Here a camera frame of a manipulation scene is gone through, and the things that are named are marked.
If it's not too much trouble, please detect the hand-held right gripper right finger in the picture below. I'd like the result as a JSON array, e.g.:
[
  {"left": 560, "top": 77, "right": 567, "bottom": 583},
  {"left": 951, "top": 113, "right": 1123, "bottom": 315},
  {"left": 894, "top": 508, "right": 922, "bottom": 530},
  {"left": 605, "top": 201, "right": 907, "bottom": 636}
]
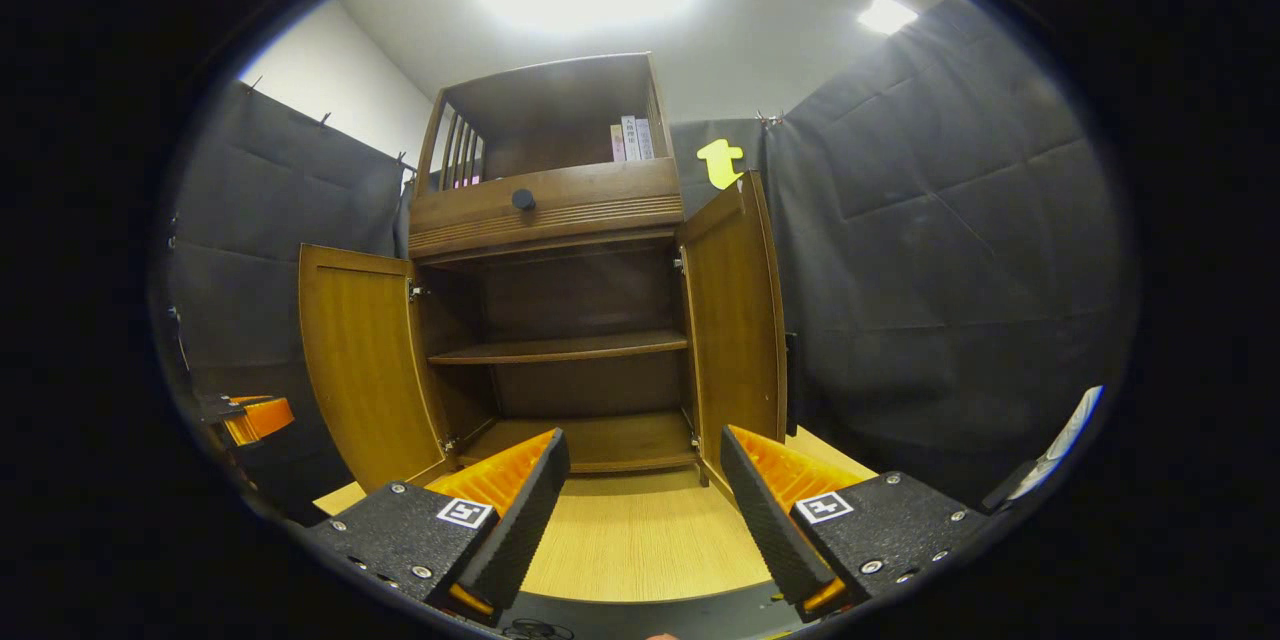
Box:
[{"left": 720, "top": 425, "right": 991, "bottom": 623}]

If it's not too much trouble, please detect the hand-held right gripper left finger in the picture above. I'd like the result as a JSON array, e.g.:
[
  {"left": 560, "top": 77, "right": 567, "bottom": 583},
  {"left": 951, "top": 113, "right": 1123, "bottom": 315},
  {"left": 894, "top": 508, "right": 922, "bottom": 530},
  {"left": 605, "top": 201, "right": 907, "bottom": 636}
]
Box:
[{"left": 305, "top": 428, "right": 571, "bottom": 618}]

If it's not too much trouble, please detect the wooden shoe cabinet door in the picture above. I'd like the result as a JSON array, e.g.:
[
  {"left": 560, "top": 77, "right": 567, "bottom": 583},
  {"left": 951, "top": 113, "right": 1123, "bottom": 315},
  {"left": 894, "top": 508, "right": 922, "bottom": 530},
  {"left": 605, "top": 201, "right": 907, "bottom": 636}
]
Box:
[
  {"left": 678, "top": 170, "right": 791, "bottom": 501},
  {"left": 298, "top": 243, "right": 453, "bottom": 493}
]

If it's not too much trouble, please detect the wooden double-door shoe cabinet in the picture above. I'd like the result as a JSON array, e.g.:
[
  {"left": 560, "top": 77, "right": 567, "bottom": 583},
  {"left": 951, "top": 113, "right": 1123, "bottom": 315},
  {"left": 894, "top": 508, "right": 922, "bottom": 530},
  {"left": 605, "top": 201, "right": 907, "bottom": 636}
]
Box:
[{"left": 298, "top": 52, "right": 791, "bottom": 501}]

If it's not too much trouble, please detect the wooden cabinet shelf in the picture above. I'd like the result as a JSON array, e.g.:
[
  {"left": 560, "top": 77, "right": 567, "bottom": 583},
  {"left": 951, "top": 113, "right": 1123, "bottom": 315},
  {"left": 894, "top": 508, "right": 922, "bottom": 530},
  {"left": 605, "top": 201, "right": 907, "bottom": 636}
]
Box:
[{"left": 428, "top": 330, "right": 691, "bottom": 366}]

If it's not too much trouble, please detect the wooden cabinet drawer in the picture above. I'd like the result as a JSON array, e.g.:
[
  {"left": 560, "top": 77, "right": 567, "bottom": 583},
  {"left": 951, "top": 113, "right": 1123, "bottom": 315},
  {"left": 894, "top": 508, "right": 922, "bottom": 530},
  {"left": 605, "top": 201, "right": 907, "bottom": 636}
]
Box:
[{"left": 408, "top": 158, "right": 686, "bottom": 259}]

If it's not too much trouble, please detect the white flat object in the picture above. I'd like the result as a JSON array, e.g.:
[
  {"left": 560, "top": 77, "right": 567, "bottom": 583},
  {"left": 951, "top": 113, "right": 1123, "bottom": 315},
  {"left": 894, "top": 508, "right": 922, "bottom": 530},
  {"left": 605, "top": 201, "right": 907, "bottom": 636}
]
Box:
[{"left": 985, "top": 385, "right": 1104, "bottom": 513}]

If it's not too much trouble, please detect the black backdrop cloth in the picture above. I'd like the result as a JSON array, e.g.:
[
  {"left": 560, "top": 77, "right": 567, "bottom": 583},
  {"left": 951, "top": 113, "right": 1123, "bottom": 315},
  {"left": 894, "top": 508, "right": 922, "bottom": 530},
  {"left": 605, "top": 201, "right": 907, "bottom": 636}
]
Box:
[{"left": 160, "top": 0, "right": 1136, "bottom": 521}]

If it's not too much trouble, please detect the small ceiling light panel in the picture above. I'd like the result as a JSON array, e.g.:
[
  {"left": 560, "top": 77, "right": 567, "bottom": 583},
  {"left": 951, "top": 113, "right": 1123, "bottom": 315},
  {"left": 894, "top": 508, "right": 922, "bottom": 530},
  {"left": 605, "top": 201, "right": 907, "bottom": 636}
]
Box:
[{"left": 858, "top": 0, "right": 919, "bottom": 36}]

